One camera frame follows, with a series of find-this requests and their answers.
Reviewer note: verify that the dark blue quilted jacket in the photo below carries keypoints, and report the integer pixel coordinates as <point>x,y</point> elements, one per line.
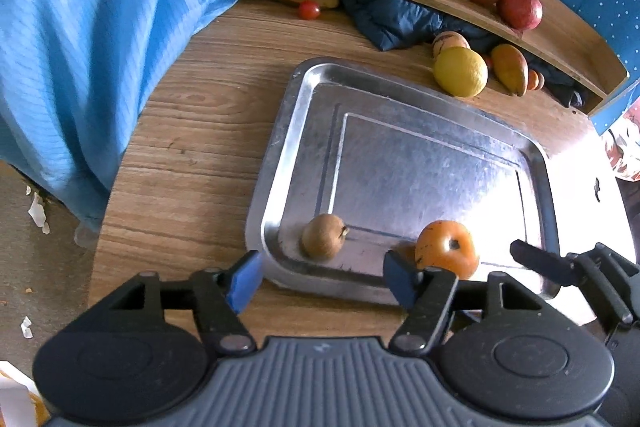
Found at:
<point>395,19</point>

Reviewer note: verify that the white paper scrap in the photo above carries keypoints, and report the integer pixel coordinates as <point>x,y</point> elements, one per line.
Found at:
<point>26,328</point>
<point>38,213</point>

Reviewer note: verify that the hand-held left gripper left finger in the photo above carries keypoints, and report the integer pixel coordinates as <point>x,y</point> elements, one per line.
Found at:
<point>244,281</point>

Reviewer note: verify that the orange persimmon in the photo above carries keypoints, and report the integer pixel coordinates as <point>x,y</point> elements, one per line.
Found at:
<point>446,249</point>

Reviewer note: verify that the curved wooden shelf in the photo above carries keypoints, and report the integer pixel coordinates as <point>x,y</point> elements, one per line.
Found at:
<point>550,32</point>

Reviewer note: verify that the green-red mango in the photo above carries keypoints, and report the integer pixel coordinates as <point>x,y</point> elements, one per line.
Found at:
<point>510,68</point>

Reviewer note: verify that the white cardboard piece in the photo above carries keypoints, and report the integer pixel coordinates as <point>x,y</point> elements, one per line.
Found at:
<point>17,394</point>

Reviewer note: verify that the red striped apple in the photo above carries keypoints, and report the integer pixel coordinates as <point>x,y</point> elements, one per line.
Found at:
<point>520,9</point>

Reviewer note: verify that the metal tray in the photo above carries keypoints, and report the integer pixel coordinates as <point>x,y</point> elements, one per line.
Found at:
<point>415,167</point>

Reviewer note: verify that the light blue cloth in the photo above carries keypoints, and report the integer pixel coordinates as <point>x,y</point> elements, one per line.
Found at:
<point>95,52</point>

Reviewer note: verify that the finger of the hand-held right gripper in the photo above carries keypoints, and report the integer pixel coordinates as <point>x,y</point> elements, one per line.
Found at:
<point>542,261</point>

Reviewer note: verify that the patterned colourful cloth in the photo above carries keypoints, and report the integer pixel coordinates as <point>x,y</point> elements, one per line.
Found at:
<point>625,142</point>

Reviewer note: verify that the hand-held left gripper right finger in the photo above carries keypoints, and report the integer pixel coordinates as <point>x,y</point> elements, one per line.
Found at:
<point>400,279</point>

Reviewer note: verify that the small orange tangerine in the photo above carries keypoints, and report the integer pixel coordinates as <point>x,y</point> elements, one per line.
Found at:
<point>534,80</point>

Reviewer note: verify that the brown kiwi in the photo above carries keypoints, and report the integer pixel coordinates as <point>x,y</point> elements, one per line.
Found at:
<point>322,236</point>

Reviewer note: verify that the striped orange fruit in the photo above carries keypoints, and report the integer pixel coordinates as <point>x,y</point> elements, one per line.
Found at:
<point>450,41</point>

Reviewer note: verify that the yellow lemon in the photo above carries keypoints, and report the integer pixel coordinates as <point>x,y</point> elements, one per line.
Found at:
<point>460,72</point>

